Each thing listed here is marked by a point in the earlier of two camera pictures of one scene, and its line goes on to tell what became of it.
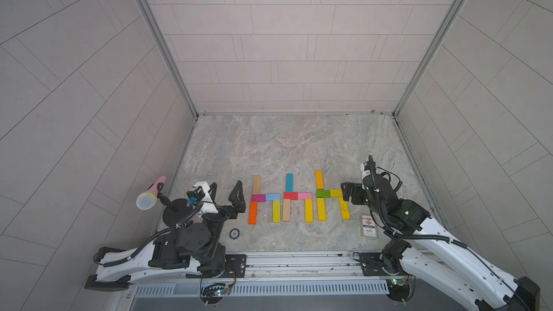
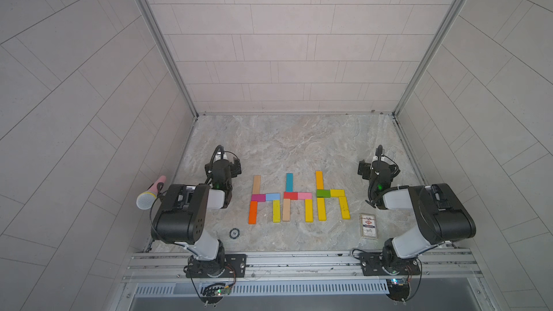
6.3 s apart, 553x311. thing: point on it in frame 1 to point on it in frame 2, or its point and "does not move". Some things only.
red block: x=292 y=196 does not move
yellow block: x=276 y=212 does not move
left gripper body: x=214 y=224 to x=232 y=172
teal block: x=289 y=182 does not move
